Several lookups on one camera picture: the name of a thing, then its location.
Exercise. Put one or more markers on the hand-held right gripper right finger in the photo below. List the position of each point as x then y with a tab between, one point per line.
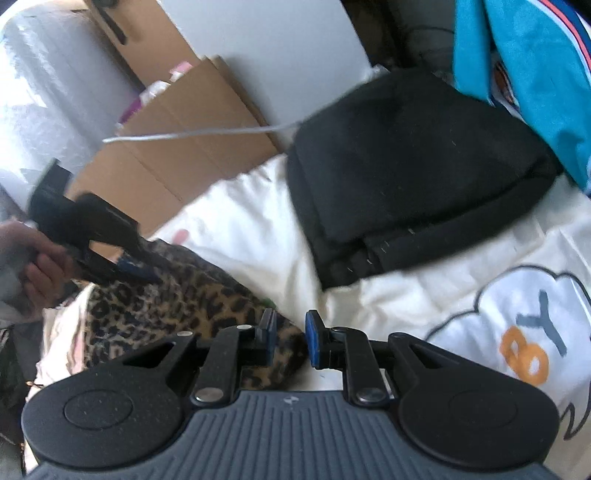
316	339

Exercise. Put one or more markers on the flat cardboard sheet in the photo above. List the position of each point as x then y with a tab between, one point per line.
184	138

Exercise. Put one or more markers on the blue printed garment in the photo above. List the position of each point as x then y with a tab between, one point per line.
531	55

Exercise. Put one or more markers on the white purple detergent bag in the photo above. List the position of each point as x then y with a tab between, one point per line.
152	92

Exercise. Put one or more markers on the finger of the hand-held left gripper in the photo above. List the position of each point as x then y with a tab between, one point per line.
134	273

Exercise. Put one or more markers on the leopard print garment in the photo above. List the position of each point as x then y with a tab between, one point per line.
184	300

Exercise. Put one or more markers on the upright cardboard panel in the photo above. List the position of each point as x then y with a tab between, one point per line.
138	37

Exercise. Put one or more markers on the black folded garment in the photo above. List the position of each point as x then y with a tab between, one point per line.
415	175

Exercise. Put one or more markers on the white printed bed sheet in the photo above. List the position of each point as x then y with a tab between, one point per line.
258	240

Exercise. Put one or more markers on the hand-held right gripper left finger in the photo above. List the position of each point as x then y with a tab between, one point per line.
268	337

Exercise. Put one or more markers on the person's left hand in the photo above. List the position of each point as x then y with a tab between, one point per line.
46	272

